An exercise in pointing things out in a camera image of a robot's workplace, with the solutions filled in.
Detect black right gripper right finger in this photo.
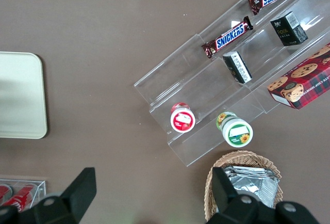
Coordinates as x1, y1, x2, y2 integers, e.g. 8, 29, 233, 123
205, 166, 260, 224

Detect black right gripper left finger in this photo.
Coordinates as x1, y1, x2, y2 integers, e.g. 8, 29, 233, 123
32, 167, 97, 224

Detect light tan wicker basket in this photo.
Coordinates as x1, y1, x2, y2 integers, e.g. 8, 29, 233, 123
204, 150, 285, 222

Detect beige rectangular tray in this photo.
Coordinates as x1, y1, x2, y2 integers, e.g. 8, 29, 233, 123
0, 51, 48, 140

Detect silver foil packets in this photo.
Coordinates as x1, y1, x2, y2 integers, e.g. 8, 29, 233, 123
222, 165, 281, 210

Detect clear acrylic bottle rack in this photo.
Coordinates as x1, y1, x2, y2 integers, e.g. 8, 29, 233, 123
0, 179, 47, 211

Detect green lid yogurt cup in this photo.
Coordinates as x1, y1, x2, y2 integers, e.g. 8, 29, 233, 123
216, 111, 254, 148

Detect red lid yogurt cup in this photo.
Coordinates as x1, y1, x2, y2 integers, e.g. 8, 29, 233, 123
170, 102, 196, 134

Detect clear acrylic stepped stand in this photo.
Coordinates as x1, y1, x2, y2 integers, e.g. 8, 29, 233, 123
133, 0, 330, 168

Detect small black carton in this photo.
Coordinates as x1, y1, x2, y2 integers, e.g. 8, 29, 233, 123
269, 11, 309, 47
222, 51, 253, 85

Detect red plaid cookie box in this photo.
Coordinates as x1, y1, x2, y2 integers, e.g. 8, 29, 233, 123
267, 42, 330, 110

